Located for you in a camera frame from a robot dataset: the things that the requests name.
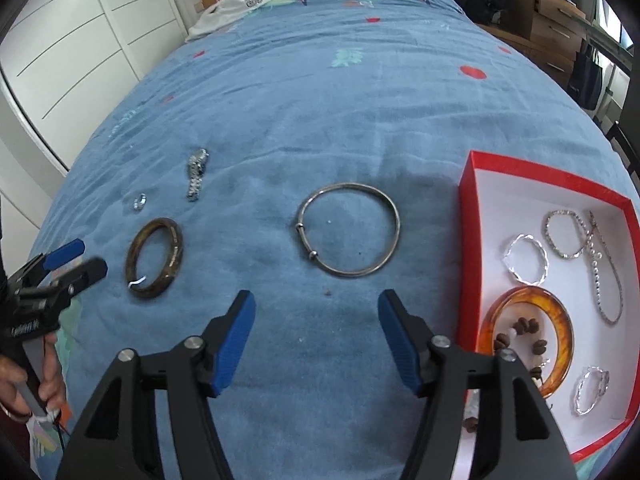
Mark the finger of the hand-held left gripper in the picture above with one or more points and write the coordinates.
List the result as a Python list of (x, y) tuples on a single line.
[(65, 253), (85, 272)]

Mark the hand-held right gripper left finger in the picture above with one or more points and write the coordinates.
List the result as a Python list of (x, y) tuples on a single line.
[(232, 345)]

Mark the twisted silver bangle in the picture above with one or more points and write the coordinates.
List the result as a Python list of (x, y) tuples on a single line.
[(544, 262)]

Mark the wooden drawer cabinet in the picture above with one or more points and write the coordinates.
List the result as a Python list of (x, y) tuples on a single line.
[(545, 20)]

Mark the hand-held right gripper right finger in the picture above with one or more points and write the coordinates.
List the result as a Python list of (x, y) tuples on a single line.
[(400, 345)]

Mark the blue printed bedspread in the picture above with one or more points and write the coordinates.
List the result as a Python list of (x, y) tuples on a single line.
[(300, 110)]

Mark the person's left hand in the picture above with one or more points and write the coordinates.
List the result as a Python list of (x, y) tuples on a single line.
[(52, 370)]

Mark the red jewelry box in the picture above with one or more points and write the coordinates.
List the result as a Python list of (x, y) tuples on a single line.
[(567, 275)]

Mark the white cloth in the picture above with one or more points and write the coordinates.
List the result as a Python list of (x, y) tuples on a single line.
[(225, 12)]

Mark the dark blue bag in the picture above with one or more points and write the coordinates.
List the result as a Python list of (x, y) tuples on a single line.
[(585, 75)]

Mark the white wardrobe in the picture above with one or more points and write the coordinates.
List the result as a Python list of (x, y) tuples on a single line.
[(75, 35)]

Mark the plain silver bangle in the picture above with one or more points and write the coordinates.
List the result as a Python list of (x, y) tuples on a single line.
[(314, 255)]

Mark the dark brown bangle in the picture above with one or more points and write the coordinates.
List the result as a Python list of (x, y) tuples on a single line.
[(175, 245)]

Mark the amber resin bangle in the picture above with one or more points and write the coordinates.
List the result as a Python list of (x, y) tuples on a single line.
[(560, 320)]

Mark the small silver bangle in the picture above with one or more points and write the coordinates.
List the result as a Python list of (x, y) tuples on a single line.
[(602, 382)]

